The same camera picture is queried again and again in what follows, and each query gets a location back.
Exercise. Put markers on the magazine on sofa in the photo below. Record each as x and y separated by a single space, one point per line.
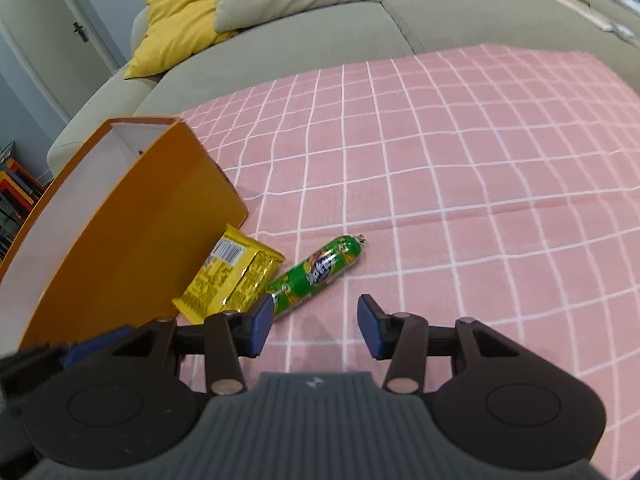
601 21

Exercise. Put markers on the orange cardboard box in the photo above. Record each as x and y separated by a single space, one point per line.
118 235

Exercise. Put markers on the green sausage stick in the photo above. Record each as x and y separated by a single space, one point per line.
308 278

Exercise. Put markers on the pink checkered tablecloth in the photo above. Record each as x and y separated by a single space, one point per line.
491 182

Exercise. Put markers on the beige fabric sofa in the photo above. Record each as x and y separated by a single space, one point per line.
348 33

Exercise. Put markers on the white papers on sofa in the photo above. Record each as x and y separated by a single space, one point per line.
631 5

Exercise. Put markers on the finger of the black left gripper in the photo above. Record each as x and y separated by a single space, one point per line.
81 350

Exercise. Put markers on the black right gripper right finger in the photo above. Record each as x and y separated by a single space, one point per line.
400 338

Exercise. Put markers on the stacked colourful stools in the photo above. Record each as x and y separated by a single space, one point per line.
19 193

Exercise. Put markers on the yellow cushion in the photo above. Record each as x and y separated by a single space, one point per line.
177 29

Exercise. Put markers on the yellow snack packet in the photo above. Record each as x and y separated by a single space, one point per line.
236 272

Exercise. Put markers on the white door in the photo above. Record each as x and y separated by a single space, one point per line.
60 49

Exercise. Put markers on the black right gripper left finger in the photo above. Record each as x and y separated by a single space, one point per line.
230 336

